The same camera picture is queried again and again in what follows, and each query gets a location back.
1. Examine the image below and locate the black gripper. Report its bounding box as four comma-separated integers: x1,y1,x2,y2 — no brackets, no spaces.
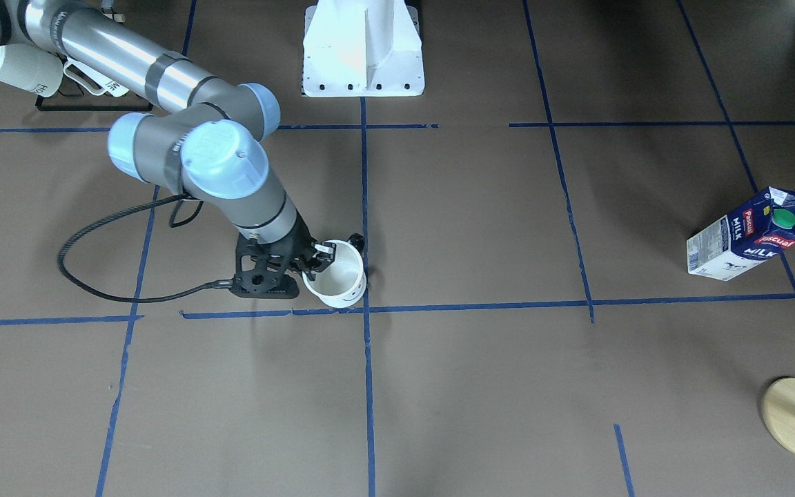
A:
267,220,337,273

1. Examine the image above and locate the white smiley face mug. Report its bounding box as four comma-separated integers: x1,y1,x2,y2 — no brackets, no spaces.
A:
301,240,367,309

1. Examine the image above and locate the blue Pascual milk carton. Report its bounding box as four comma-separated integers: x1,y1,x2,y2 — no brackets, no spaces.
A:
687,186,795,281

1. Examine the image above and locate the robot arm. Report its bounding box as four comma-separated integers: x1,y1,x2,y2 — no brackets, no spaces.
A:
0,1,337,273

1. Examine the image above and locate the white mug on rack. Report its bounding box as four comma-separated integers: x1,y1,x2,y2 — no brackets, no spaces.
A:
63,57,129,98

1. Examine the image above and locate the white ribbed mug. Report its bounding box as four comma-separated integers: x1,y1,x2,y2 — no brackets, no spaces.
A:
0,43,63,97

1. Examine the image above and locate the black braided cable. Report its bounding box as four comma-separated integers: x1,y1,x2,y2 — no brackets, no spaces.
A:
57,193,236,304

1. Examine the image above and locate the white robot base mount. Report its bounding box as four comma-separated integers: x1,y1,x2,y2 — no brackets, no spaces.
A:
301,1,426,98

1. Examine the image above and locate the black wire mug rack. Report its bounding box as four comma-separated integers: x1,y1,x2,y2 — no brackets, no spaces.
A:
35,92,153,111

